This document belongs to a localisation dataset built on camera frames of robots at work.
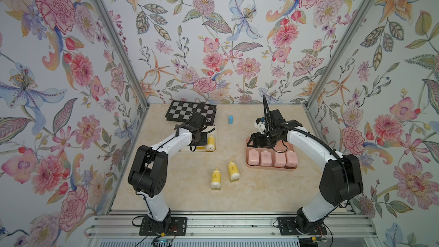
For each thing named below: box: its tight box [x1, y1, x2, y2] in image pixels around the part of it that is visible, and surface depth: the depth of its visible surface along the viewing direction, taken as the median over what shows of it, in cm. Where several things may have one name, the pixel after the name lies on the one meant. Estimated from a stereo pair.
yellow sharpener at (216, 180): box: [210, 168, 222, 191], surface depth 82 cm
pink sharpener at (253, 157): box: [248, 148, 260, 166], surface depth 90 cm
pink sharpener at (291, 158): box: [285, 149, 298, 167], surface depth 89 cm
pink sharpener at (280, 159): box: [273, 150, 287, 168], surface depth 89 cm
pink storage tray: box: [245, 137, 298, 170], surface depth 90 cm
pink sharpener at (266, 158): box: [260, 149, 272, 167], surface depth 90 cm
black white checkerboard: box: [165, 100, 218, 126], surface depth 116 cm
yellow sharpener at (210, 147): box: [206, 134, 216, 152], surface depth 95 cm
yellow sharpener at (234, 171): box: [227, 161, 241, 182], surface depth 85 cm
